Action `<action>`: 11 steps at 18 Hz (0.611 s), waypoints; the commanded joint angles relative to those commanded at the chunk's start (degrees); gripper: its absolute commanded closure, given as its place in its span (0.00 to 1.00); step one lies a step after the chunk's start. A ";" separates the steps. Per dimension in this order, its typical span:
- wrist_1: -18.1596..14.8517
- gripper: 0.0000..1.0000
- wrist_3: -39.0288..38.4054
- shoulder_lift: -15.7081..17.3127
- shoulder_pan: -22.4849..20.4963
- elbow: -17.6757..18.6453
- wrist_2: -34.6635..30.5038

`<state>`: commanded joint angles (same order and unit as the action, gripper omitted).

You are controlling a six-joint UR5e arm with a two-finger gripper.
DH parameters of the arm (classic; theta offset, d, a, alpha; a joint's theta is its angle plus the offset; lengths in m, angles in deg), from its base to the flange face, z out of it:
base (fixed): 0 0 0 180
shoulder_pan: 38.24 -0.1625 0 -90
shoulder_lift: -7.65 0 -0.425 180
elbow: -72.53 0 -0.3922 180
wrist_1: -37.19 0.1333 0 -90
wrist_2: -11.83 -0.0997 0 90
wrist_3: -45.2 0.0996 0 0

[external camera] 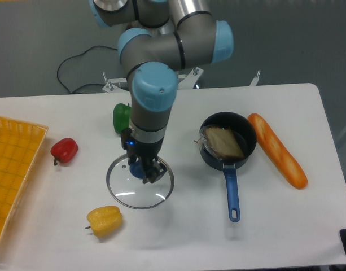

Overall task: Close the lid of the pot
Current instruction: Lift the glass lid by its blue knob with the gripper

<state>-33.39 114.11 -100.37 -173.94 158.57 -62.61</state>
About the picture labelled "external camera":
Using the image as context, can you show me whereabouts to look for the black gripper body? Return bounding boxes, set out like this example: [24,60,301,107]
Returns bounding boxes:
[121,128,163,166]

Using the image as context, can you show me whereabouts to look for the glass pot lid blue knob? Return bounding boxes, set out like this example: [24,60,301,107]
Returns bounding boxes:
[106,154,174,209]

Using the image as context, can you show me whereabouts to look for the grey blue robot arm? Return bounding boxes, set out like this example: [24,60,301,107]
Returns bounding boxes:
[90,1,234,183]

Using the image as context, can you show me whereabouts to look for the green bell pepper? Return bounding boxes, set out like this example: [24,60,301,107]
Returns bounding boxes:
[112,103,131,134]

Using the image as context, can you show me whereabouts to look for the yellow bell pepper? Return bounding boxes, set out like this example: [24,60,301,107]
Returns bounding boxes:
[86,206,123,238]

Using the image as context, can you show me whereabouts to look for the red bell pepper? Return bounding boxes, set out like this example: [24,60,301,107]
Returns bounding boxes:
[50,138,78,166]

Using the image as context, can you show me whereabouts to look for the wrapped bread slice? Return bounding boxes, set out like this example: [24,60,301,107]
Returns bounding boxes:
[197,125,246,161]

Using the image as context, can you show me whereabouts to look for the dark blue saucepan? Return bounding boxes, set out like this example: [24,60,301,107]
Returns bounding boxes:
[198,112,257,222]

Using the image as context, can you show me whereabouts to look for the yellow plastic basket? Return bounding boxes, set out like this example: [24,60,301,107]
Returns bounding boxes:
[0,116,49,244]

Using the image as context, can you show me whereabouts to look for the orange baguette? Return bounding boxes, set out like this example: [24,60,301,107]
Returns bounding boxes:
[248,113,308,190]

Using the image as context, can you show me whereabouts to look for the black cable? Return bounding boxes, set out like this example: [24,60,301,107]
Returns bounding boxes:
[56,45,119,95]

